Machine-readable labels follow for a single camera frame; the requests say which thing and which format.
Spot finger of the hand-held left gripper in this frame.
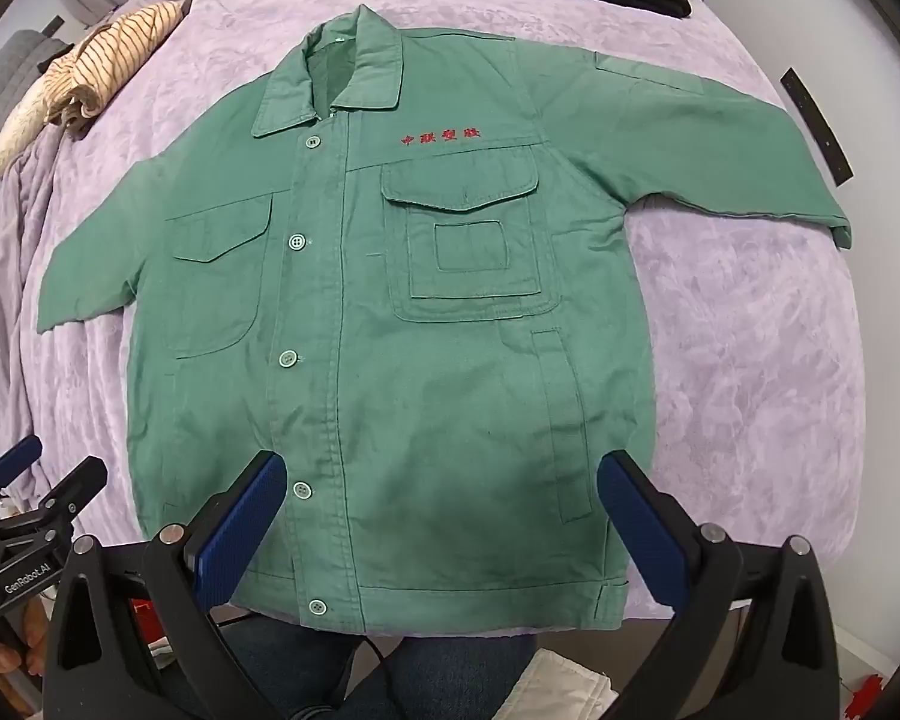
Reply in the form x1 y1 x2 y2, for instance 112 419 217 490
34 455 108 541
0 435 44 518

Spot cream fuzzy cloth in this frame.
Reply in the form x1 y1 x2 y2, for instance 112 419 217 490
0 75 68 177

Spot purple fleece blanket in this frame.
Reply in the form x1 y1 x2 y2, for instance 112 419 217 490
0 0 871 616

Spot green work jacket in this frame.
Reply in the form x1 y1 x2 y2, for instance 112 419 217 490
36 4 852 635

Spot striped beige cloth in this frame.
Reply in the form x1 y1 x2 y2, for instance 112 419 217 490
45 4 188 136

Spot person's jeans legs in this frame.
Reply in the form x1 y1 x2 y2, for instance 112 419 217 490
172 604 541 720

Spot white quilted cloth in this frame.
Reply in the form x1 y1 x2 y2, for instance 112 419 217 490
506 649 616 720

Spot black flat strip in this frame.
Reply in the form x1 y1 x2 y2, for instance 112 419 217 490
782 67 856 187

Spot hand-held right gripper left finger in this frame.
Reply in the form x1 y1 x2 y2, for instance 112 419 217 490
26 450 286 720

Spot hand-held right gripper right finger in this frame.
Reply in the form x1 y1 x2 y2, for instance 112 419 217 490
596 450 845 720

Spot black cable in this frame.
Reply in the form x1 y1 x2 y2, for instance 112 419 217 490
330 634 398 720

